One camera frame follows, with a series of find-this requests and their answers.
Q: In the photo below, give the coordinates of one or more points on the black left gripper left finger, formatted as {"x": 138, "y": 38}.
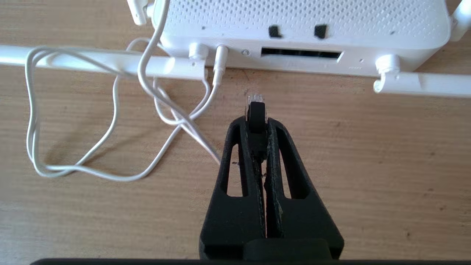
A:
{"x": 232, "y": 221}

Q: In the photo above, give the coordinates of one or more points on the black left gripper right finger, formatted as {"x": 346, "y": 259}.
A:
{"x": 305, "y": 221}

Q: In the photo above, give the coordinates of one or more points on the white router with four antennas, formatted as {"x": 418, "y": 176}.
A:
{"x": 305, "y": 22}

